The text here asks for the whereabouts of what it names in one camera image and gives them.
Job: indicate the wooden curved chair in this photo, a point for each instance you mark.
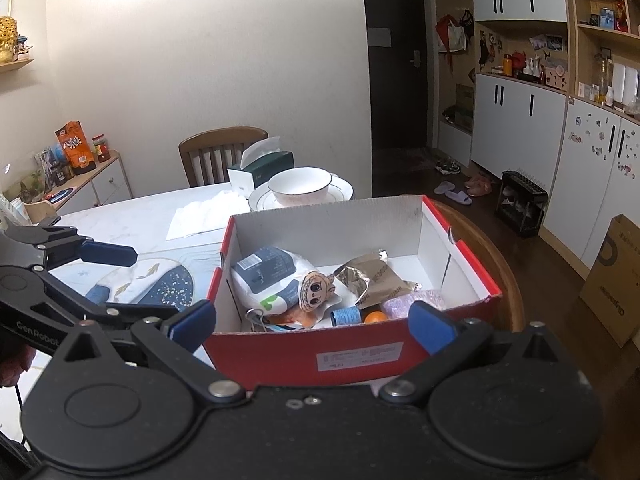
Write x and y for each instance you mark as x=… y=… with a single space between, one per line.
x=500 y=270

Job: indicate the white bowl gold rim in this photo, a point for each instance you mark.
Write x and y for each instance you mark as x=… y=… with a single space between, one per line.
x=300 y=190

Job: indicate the white paper sheets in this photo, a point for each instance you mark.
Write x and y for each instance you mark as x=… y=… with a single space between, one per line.
x=200 y=215

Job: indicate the mandarin orange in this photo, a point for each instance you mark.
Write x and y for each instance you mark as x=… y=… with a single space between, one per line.
x=375 y=317

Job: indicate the lilac slipper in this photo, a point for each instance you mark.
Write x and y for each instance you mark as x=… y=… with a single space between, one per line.
x=444 y=188
x=459 y=197

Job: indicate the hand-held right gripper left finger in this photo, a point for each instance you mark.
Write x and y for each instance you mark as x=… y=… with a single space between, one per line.
x=192 y=322

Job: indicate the orange snack bag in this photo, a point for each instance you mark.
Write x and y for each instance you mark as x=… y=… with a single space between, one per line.
x=75 y=147

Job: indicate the dark sneaker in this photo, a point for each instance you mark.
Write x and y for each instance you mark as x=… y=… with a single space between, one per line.
x=447 y=166

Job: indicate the person's left hand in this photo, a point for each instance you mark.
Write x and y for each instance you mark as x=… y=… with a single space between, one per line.
x=12 y=365

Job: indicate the pink slipper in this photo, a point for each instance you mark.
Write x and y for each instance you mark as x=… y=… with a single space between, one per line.
x=477 y=186

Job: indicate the black rack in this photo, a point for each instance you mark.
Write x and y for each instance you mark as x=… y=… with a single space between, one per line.
x=520 y=195

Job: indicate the brown cardboard box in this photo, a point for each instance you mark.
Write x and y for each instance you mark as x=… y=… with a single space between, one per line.
x=612 y=285

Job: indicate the red cardboard box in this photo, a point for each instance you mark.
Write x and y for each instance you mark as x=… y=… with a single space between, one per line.
x=300 y=355

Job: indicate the white canister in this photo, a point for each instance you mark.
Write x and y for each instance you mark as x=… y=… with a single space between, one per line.
x=625 y=85

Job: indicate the wooden open shelf unit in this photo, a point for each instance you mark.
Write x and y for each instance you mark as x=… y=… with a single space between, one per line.
x=573 y=60

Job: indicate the clear pink snack packet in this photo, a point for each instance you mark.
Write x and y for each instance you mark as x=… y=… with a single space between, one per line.
x=400 y=305

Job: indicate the green white tissue box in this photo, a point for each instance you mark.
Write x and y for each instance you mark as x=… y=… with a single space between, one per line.
x=270 y=167

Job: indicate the wooden slat-back chair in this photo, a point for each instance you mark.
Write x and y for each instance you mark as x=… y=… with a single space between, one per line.
x=220 y=136

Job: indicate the white sideboard cabinet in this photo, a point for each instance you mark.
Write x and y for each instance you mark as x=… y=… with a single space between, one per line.
x=107 y=180

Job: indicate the small blue bottle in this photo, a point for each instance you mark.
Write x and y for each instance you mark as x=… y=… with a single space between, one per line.
x=345 y=316

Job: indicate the dark doormat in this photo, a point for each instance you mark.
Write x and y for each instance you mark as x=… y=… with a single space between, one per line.
x=417 y=160

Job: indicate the red white hanging bag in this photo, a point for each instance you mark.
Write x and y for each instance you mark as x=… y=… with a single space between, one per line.
x=452 y=35

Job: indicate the white paper notice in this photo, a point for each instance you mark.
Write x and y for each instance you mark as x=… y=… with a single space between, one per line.
x=379 y=36

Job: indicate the orange red bottle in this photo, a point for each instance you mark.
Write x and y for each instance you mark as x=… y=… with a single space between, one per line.
x=508 y=64

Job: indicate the brown foil snack packet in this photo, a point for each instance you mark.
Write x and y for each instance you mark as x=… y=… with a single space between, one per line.
x=372 y=275

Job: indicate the white plate gold rim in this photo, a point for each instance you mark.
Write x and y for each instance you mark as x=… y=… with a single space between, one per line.
x=342 y=191

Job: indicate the gold ornament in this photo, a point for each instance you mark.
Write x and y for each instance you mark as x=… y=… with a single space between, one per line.
x=7 y=40

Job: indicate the grey white chicken packet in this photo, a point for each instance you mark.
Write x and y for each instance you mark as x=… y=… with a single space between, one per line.
x=265 y=272

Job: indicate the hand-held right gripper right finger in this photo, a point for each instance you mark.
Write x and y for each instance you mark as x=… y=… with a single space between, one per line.
x=430 y=325

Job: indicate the blue round mat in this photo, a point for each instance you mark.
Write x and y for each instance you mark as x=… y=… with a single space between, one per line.
x=60 y=195

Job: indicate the small wooden wall shelf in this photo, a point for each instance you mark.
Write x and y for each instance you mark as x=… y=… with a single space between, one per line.
x=15 y=65

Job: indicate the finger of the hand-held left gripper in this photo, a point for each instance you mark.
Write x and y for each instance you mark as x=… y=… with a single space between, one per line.
x=107 y=254
x=120 y=314

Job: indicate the sticker covered white cabinet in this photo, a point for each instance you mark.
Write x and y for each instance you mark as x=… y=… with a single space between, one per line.
x=585 y=185

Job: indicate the red lidded jar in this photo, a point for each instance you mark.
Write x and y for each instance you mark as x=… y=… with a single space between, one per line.
x=101 y=150

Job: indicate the dark brown door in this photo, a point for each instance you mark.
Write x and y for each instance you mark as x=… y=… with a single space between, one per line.
x=395 y=100

